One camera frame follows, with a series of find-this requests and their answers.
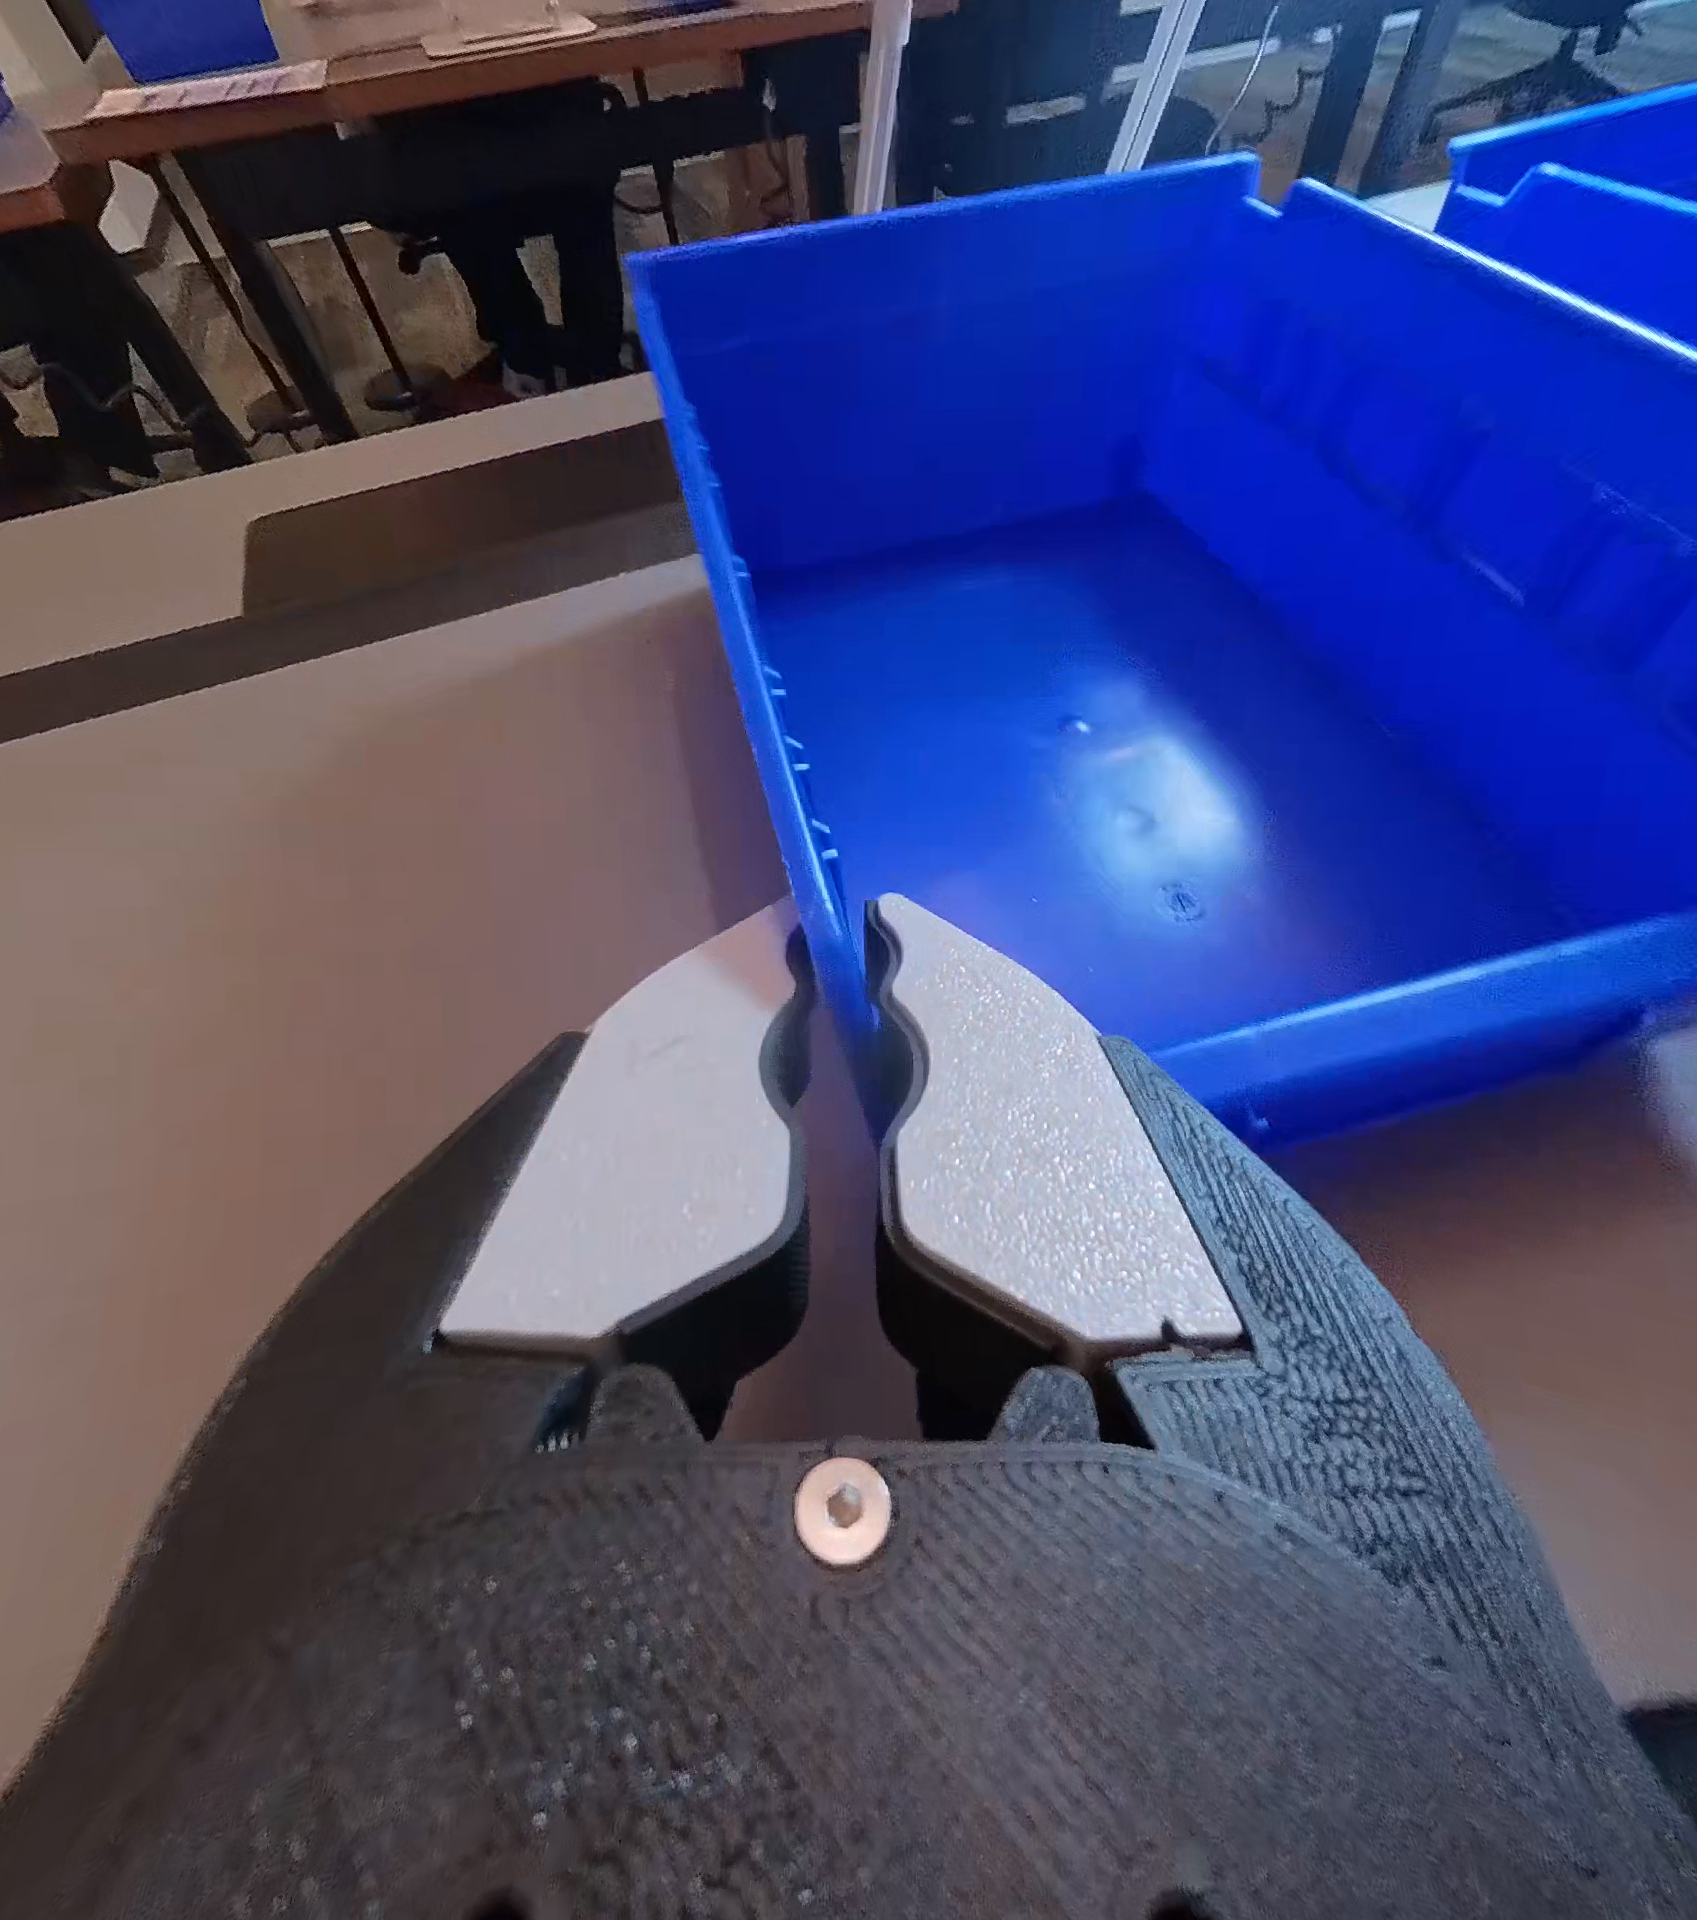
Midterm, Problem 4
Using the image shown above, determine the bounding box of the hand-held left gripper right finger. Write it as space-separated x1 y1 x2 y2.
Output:
863 894 1251 1445

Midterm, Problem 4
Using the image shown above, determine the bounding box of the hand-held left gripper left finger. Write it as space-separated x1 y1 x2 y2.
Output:
434 903 813 1433

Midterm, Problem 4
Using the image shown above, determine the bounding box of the black office chair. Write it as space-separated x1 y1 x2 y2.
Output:
1433 0 1653 121

